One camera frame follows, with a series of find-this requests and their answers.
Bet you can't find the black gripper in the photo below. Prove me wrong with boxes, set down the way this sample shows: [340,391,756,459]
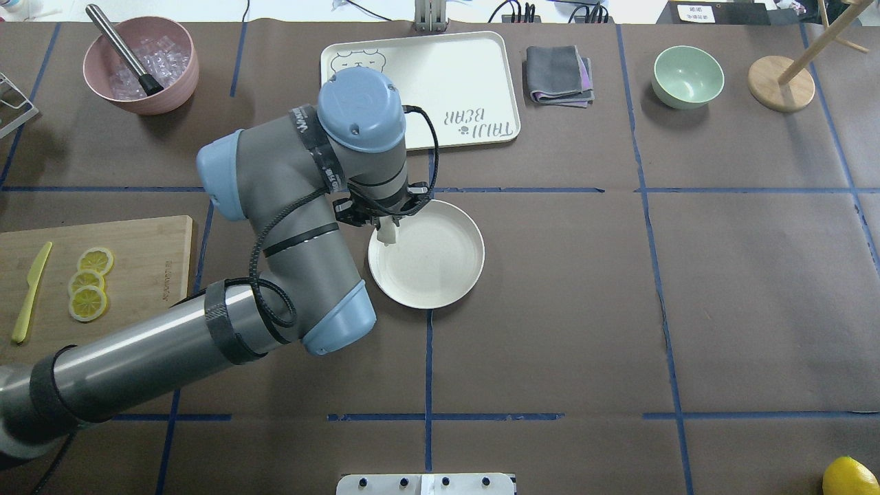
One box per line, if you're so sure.
[333,198,400,230]

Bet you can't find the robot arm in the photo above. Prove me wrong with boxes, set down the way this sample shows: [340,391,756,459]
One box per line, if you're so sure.
[2,67,433,469]

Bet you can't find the white bear tray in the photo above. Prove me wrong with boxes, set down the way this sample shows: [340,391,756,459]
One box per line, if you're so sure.
[320,31,521,151]

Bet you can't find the cream round plate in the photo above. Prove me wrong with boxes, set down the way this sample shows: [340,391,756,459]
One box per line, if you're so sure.
[367,199,486,309]

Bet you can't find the wooden cutting board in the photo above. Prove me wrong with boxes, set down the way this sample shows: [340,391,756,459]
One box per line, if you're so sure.
[1,215,194,364]

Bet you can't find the grey purple folded cloths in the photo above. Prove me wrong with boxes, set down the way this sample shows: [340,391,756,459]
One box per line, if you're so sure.
[525,46,595,109]

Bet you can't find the pink bowl with ice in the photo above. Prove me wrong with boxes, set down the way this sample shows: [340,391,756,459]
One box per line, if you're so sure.
[82,16,200,116]

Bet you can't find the lemon slice top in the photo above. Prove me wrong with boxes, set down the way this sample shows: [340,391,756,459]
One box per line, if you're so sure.
[76,247,114,276]

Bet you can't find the lemon slice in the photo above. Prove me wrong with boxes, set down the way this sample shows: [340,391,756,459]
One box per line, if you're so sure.
[68,269,106,298]
[68,285,108,323]
[76,247,114,276]

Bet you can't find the lemon slice middle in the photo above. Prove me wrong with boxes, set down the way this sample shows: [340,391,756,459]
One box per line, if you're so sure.
[68,269,106,298]

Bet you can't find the lemon slice bottom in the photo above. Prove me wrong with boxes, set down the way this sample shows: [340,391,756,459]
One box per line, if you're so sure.
[68,285,108,323]

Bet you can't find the green bowl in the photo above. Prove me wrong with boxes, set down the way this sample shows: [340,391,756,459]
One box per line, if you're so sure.
[651,46,725,110]

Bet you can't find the yellow plastic knife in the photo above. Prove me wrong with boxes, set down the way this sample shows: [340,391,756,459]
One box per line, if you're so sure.
[10,241,54,344]

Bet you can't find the wooden mug stand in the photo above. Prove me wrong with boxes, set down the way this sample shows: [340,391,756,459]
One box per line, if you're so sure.
[747,1,872,113]

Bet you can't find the yellow lemon lower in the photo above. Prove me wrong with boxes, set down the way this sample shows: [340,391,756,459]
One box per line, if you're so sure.
[822,456,879,494]

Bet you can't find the aluminium frame post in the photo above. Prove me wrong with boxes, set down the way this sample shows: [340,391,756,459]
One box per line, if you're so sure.
[414,0,448,32]

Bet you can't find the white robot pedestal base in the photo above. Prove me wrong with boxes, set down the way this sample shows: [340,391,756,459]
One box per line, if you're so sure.
[335,472,518,494]

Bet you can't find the wire cup rack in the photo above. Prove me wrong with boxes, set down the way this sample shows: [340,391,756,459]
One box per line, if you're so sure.
[1,73,40,139]

